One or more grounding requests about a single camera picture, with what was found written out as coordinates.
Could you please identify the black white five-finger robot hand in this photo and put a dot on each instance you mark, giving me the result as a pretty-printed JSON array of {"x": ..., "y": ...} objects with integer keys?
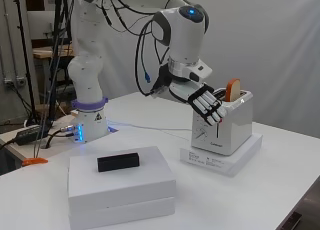
[{"x": 186, "y": 90}]

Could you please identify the wooden desk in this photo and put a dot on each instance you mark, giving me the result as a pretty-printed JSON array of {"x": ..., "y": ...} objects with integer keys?
[{"x": 46, "y": 52}]

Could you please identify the thin metal stand pole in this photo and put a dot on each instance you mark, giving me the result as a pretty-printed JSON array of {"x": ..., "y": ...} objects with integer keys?
[{"x": 25, "y": 56}]

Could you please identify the white hanging sheet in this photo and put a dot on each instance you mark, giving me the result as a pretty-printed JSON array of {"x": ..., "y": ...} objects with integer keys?
[{"x": 266, "y": 50}]

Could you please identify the black block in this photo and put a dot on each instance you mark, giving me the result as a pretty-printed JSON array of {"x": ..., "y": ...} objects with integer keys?
[{"x": 118, "y": 162}]

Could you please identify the white flat box with print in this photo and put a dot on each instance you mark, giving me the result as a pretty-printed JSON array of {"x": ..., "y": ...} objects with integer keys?
[{"x": 233, "y": 161}]

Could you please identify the white seven-joint robot arm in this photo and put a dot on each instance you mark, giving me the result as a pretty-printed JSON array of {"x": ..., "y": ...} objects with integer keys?
[{"x": 88, "y": 76}]

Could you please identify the black power adapter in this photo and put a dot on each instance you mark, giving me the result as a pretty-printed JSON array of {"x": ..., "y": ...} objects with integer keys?
[{"x": 29, "y": 134}]

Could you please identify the white flat stand box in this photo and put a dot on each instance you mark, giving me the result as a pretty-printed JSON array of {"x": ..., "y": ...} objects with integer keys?
[{"x": 126, "y": 186}]

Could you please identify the orange toast slice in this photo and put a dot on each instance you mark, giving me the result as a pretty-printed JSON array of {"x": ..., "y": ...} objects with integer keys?
[{"x": 233, "y": 88}]

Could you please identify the black tripod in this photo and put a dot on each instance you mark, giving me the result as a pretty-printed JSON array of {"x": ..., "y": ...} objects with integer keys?
[{"x": 60, "y": 30}]

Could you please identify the steel toaster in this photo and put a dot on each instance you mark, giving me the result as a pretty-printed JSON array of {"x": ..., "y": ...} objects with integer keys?
[{"x": 233, "y": 126}]

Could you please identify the orange clamp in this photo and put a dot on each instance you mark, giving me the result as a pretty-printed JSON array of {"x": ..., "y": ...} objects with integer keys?
[{"x": 34, "y": 161}]

